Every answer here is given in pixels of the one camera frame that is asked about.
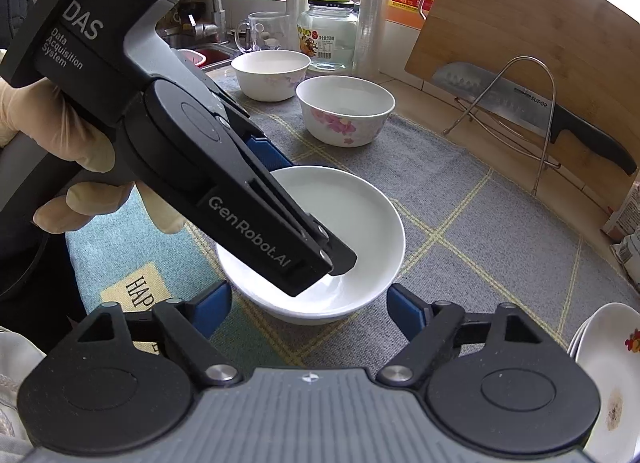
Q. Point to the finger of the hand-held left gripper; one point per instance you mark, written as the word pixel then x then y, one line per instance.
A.
pixel 270 238
pixel 270 155

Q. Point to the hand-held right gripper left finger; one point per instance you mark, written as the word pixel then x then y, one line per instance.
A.
pixel 212 308

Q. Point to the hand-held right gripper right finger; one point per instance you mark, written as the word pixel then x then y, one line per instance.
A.
pixel 405 310

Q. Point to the white bowl pink flowers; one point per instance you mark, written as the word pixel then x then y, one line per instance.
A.
pixel 345 113
pixel 270 78
pixel 360 223

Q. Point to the white plate fruit print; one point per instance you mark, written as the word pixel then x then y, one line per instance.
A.
pixel 582 335
pixel 573 345

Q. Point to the person's left hand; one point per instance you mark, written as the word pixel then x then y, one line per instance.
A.
pixel 55 118

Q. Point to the red plastic basin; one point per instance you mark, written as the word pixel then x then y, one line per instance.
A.
pixel 195 59

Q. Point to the steel sink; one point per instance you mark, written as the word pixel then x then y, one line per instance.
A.
pixel 220 50

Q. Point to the grey teal checked table mat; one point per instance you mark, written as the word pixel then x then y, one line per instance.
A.
pixel 450 223

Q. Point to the metal faucet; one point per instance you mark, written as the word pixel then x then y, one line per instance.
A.
pixel 217 3

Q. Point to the clear glass mug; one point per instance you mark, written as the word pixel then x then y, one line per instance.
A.
pixel 265 25

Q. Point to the glass jar green lid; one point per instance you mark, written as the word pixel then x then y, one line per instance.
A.
pixel 325 38

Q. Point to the person's white garment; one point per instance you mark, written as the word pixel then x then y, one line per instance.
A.
pixel 15 368

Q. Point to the bamboo cutting board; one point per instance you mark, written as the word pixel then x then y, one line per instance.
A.
pixel 525 18

